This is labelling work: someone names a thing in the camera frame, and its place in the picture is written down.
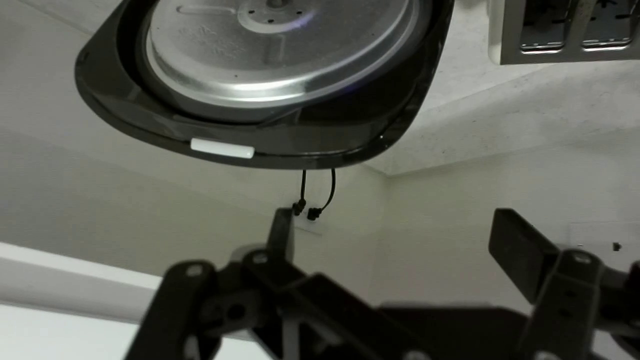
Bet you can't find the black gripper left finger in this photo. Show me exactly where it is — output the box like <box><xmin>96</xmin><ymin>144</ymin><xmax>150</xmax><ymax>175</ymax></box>
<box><xmin>122</xmin><ymin>206</ymin><xmax>430</xmax><ymax>360</ymax></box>

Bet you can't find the black rice cooker cord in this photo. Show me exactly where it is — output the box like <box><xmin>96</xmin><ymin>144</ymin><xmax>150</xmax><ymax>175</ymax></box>
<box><xmin>290</xmin><ymin>166</ymin><xmax>341</xmax><ymax>225</ymax></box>

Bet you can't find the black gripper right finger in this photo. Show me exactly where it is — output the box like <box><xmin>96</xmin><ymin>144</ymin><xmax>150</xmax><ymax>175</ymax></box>
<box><xmin>487</xmin><ymin>206</ymin><xmax>640</xmax><ymax>360</ymax></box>

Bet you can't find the black silver rice cooker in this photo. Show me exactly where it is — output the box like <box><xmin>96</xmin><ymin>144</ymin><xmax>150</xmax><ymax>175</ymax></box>
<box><xmin>73</xmin><ymin>0</ymin><xmax>458</xmax><ymax>172</ymax></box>

